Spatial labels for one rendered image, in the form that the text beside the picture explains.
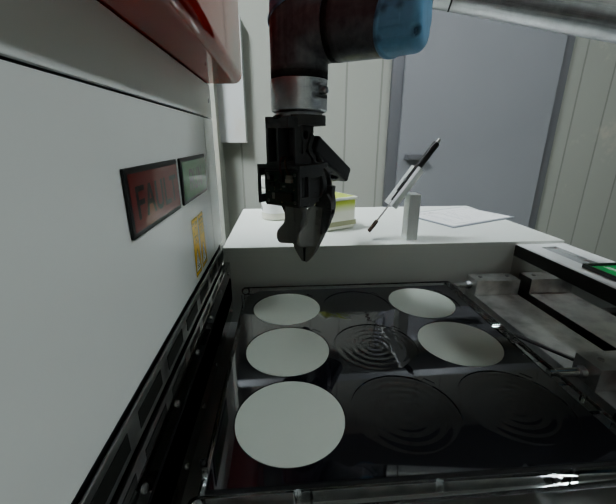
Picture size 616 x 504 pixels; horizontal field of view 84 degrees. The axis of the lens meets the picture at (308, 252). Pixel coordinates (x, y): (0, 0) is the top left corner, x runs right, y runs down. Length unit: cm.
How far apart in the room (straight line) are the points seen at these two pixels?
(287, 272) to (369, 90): 188
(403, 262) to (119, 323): 50
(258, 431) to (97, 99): 28
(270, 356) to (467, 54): 234
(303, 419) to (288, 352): 10
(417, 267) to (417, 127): 181
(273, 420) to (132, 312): 16
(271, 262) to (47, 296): 45
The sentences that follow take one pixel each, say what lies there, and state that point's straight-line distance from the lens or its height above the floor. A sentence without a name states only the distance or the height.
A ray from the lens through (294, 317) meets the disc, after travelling 50.
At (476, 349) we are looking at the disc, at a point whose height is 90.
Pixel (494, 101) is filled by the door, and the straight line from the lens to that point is 264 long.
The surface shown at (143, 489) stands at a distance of 28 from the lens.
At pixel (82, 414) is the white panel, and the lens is 22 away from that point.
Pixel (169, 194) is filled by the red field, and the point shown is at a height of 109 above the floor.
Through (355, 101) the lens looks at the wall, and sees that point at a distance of 235.
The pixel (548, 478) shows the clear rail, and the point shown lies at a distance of 35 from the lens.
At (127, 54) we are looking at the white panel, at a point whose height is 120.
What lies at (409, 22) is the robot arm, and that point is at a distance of 43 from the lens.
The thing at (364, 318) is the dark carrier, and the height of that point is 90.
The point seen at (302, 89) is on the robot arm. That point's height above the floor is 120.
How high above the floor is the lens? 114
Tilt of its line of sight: 18 degrees down
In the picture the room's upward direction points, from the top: straight up
